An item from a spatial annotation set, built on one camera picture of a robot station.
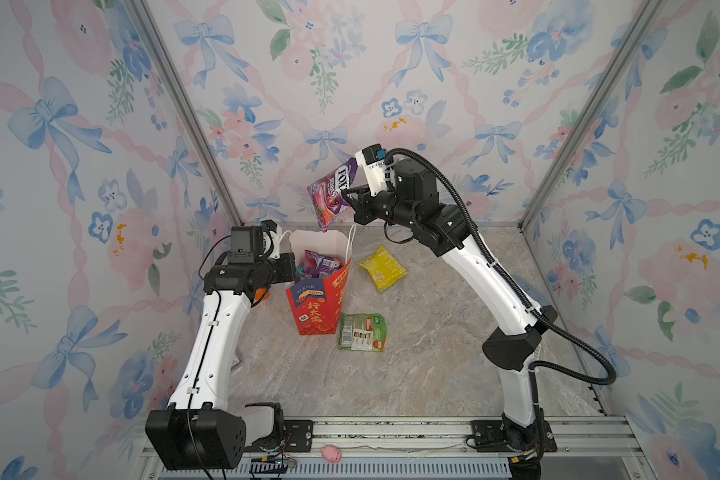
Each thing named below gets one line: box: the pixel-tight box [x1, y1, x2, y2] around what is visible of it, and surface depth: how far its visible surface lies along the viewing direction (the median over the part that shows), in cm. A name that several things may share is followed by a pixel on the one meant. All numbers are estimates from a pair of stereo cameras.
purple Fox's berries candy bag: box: [307, 157, 358, 232], surface depth 69 cm
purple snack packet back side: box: [304, 250, 343, 279], surface depth 87 cm
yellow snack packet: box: [356, 246, 408, 293], surface depth 106 cm
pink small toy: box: [321, 445, 342, 463], surface depth 72 cm
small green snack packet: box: [338, 313, 388, 352], surface depth 93 cm
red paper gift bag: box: [285, 229, 352, 336], surface depth 84 cm
